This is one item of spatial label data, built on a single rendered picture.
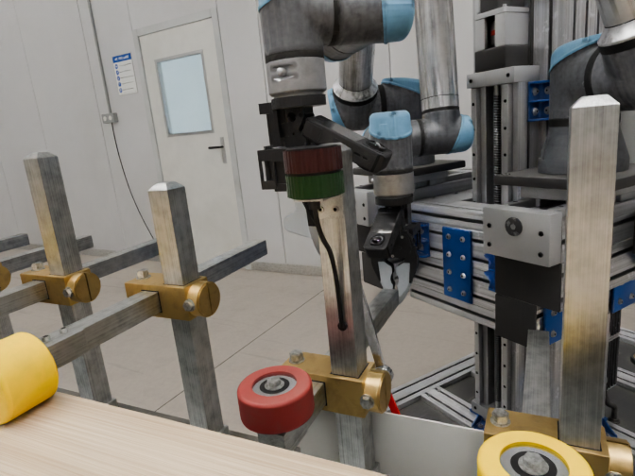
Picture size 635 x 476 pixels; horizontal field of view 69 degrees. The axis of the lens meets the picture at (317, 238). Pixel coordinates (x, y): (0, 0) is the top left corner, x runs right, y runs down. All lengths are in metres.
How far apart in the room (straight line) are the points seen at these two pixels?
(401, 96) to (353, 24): 0.67
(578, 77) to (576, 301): 0.53
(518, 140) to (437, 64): 0.29
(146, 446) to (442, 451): 0.36
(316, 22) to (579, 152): 0.33
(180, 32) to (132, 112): 0.93
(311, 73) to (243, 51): 3.26
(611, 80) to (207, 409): 0.80
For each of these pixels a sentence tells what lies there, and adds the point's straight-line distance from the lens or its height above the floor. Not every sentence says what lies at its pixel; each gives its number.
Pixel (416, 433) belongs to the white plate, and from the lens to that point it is 0.65.
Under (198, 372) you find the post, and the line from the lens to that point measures 0.72.
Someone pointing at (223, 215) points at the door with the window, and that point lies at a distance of 4.14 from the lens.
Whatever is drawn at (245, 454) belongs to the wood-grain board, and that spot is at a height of 0.90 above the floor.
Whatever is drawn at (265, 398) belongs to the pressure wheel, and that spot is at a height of 0.91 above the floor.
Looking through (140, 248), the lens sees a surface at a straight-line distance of 1.01.
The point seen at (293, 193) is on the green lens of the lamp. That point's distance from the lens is 0.46.
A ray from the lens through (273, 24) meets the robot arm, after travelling 0.61.
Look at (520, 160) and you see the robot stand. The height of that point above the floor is 1.05.
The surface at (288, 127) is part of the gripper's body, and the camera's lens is 0.62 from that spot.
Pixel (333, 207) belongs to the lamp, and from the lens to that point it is 0.51.
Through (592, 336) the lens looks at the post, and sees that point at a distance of 0.51.
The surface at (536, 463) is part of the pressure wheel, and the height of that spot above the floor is 0.91.
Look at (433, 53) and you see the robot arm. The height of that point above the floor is 1.28.
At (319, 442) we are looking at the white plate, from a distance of 0.72.
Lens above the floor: 1.17
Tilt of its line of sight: 14 degrees down
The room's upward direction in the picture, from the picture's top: 6 degrees counter-clockwise
